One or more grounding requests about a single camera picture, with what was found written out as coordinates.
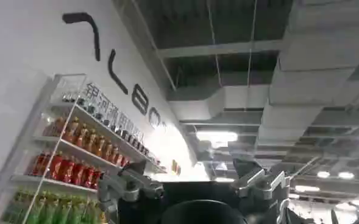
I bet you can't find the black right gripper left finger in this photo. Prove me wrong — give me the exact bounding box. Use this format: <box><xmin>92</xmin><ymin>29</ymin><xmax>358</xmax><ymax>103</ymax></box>
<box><xmin>97</xmin><ymin>160</ymin><xmax>165</xmax><ymax>213</ymax></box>

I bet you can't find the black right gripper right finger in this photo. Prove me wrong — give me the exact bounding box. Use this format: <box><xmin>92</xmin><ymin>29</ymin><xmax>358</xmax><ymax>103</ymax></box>
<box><xmin>230</xmin><ymin>158</ymin><xmax>291</xmax><ymax>199</ymax></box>

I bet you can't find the white shelf with bottled drinks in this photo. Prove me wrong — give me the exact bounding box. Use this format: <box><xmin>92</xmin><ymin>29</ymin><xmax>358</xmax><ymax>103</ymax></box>
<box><xmin>0</xmin><ymin>72</ymin><xmax>168</xmax><ymax>224</ymax></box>

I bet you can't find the grey ceiling air duct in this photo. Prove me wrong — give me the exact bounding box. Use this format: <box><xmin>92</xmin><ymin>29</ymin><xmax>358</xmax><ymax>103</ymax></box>
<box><xmin>166</xmin><ymin>0</ymin><xmax>359</xmax><ymax>144</ymax></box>

